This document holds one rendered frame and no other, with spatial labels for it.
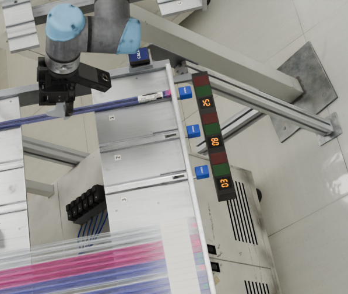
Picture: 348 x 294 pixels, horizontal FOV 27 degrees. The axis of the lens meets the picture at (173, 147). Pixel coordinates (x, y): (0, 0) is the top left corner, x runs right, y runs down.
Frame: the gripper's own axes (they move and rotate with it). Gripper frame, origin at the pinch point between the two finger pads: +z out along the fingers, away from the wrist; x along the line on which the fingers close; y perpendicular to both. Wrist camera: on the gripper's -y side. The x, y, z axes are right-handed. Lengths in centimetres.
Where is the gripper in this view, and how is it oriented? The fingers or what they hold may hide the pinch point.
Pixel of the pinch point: (67, 112)
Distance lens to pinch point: 177.9
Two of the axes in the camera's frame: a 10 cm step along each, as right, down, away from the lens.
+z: -1.7, 5.1, 8.4
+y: -9.7, 0.6, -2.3
